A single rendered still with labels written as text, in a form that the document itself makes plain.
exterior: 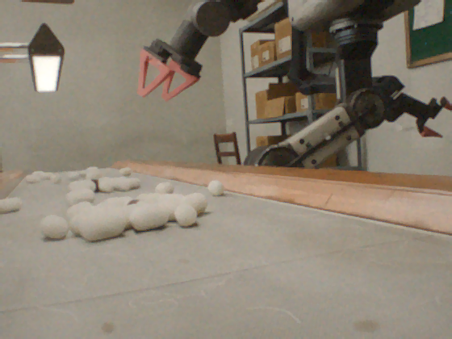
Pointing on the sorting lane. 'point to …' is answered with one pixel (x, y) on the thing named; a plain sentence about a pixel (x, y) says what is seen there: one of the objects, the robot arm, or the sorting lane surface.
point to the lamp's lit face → (46, 73)
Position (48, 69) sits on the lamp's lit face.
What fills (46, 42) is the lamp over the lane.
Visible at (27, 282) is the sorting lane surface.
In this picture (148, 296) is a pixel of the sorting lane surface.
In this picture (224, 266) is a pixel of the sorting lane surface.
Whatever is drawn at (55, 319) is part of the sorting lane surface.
